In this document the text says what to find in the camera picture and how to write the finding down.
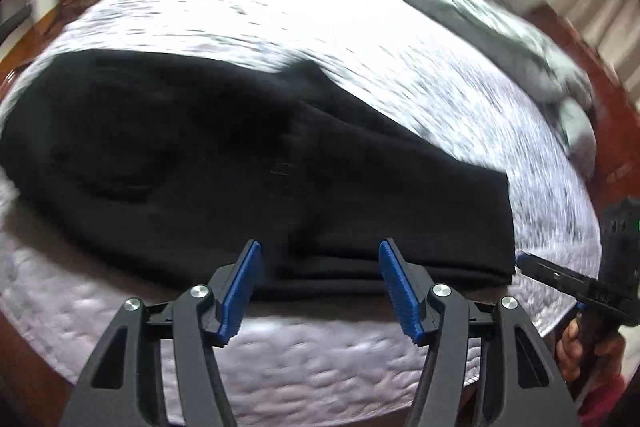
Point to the person's right hand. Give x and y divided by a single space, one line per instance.
567 352

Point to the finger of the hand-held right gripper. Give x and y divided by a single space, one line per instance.
555 274

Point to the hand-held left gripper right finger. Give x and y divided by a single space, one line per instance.
400 297

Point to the dark wooden headboard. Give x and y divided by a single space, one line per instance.
610 117

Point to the grey quilted bed mattress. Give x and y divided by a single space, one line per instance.
300 17

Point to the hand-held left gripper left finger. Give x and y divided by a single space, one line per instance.
240 292

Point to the black pants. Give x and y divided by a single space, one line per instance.
200 167

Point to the person's right forearm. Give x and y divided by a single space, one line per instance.
605 399

